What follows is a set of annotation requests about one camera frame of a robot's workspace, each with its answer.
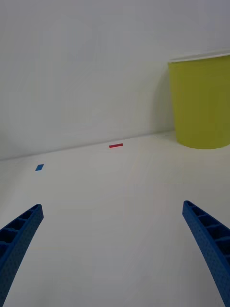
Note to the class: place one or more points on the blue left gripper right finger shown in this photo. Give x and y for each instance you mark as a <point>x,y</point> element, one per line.
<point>213,247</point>

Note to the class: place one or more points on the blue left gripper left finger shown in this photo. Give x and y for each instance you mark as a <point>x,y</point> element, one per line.
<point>16,247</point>

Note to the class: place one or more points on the yellow-green plastic bin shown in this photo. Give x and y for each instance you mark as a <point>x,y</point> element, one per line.
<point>201,103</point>

